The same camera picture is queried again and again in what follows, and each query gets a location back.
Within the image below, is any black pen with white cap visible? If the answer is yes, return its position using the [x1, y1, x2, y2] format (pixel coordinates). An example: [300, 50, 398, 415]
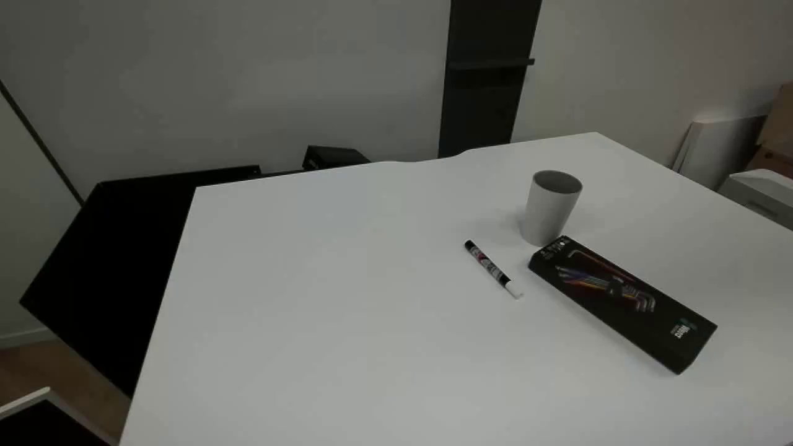
[461, 238, 525, 301]

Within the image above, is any grey white mug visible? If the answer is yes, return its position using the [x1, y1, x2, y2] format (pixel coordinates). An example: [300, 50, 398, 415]
[519, 169, 585, 248]

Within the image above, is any small black box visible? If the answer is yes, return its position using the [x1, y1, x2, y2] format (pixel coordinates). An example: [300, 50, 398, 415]
[300, 144, 373, 173]

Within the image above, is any black hex key set box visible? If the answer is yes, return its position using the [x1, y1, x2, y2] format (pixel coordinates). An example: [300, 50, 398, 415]
[528, 233, 720, 377]

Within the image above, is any white bin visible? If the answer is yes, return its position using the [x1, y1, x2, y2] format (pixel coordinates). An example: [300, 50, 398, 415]
[670, 111, 767, 190]

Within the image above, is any white boxy appliance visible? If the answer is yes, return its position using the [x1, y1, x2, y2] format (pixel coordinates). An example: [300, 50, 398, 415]
[716, 166, 793, 233]

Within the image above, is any brown cardboard box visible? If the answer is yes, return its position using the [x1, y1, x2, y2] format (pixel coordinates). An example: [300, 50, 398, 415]
[747, 82, 793, 181]

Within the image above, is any black vertical wall pillar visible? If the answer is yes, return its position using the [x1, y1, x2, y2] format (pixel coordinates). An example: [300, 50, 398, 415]
[437, 0, 545, 158]

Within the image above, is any thin black diagonal wall cable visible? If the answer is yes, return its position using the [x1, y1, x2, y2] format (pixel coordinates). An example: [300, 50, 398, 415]
[0, 80, 87, 209]

